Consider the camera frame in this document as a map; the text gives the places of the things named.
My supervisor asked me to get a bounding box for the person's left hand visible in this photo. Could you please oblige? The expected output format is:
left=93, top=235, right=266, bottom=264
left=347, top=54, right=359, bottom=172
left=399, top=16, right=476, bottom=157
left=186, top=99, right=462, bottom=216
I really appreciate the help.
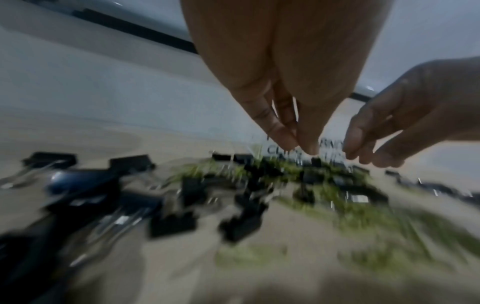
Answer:
left=178, top=0, right=395, bottom=156

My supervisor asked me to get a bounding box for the person's right hand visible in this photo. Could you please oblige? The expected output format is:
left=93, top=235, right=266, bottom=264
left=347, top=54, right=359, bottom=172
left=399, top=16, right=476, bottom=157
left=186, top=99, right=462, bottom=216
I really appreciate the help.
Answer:
left=342, top=56, right=480, bottom=169

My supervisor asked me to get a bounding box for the clear two-compartment plastic box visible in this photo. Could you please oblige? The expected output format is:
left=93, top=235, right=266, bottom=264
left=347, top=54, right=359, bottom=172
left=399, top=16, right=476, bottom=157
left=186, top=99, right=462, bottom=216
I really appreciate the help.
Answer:
left=258, top=130, right=301, bottom=161

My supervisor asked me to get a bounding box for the pile of green paper clips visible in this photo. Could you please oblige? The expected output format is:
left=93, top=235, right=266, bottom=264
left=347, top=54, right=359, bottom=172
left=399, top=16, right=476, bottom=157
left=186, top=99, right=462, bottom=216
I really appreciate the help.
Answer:
left=168, top=148, right=480, bottom=276

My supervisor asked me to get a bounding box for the grey wall rail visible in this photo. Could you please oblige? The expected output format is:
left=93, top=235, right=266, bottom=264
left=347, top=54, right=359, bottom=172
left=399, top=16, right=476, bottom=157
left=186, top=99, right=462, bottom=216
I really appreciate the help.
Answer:
left=70, top=7, right=372, bottom=102

